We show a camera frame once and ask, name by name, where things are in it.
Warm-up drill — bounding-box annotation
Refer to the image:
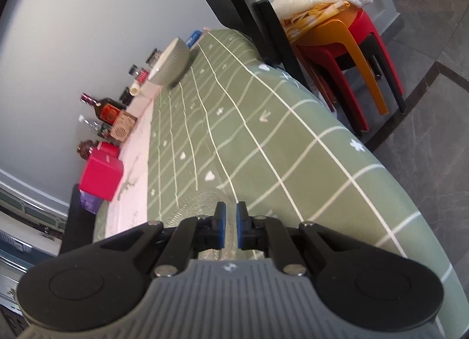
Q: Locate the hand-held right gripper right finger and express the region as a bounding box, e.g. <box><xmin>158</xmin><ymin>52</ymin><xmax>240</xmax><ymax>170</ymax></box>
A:
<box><xmin>236</xmin><ymin>201</ymin><xmax>367</xmax><ymax>277</ymax></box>

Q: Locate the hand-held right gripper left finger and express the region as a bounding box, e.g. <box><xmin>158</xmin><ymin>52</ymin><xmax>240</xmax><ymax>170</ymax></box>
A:
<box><xmin>99</xmin><ymin>201</ymin><xmax>226</xmax><ymax>277</ymax></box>

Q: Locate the ribbed clear glass plate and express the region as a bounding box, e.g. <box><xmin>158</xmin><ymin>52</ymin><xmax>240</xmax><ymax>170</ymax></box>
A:
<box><xmin>161</xmin><ymin>187</ymin><xmax>257</xmax><ymax>261</ymax></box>

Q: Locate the green checked tablecloth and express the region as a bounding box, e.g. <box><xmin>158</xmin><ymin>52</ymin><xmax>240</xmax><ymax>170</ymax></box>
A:
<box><xmin>93</xmin><ymin>29</ymin><xmax>469</xmax><ymax>339</ymax></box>

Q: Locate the pink table runner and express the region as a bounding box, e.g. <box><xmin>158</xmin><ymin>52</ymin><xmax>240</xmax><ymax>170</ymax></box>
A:
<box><xmin>104</xmin><ymin>68</ymin><xmax>173</xmax><ymax>240</ymax></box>

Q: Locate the pink box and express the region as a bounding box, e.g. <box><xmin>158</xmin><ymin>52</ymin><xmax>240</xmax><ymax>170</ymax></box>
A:
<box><xmin>79</xmin><ymin>142</ymin><xmax>124</xmax><ymax>202</ymax></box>

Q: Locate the purple tissue packet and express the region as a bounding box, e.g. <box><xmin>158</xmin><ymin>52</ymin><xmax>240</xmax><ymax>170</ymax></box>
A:
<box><xmin>80</xmin><ymin>192</ymin><xmax>103</xmax><ymax>214</ymax></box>

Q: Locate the perforated wooden box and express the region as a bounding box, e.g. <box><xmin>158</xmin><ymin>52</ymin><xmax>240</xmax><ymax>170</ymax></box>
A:
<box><xmin>110</xmin><ymin>112</ymin><xmax>138</xmax><ymax>140</ymax></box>

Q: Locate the black chair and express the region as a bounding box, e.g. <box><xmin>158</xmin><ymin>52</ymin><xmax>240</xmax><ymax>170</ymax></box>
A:
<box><xmin>60</xmin><ymin>183</ymin><xmax>96</xmax><ymax>253</ymax></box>
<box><xmin>199</xmin><ymin>0</ymin><xmax>316</xmax><ymax>94</ymax></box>

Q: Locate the brown jar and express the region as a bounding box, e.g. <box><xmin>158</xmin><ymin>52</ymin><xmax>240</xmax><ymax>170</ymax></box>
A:
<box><xmin>76</xmin><ymin>140</ymin><xmax>99</xmax><ymax>159</ymax></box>

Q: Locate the small black box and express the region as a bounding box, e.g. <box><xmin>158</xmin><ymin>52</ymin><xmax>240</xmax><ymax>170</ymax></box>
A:
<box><xmin>119</xmin><ymin>86</ymin><xmax>138</xmax><ymax>105</ymax></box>

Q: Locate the brown liquor bottle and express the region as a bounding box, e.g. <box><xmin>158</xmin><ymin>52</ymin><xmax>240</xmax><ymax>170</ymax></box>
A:
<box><xmin>81</xmin><ymin>93</ymin><xmax>127</xmax><ymax>121</ymax></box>

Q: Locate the clear glass bottle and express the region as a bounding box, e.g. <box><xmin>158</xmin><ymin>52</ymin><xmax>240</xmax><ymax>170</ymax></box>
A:
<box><xmin>78</xmin><ymin>115</ymin><xmax>111</xmax><ymax>138</ymax></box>

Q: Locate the large grey-green bowl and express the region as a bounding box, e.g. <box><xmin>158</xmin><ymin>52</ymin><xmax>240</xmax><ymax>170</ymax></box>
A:
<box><xmin>147</xmin><ymin>37</ymin><xmax>191</xmax><ymax>87</ymax></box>

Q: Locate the white cabinet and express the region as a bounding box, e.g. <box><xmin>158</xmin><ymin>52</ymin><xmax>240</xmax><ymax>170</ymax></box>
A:
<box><xmin>0</xmin><ymin>170</ymin><xmax>70</xmax><ymax>325</ymax></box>

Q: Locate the orange plastic stool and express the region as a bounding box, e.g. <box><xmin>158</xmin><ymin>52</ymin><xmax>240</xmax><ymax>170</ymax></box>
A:
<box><xmin>293</xmin><ymin>18</ymin><xmax>389</xmax><ymax>116</ymax></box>

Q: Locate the red plastic stool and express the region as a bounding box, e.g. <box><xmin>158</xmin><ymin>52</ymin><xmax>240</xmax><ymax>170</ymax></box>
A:
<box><xmin>297</xmin><ymin>7</ymin><xmax>405</xmax><ymax>138</ymax></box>

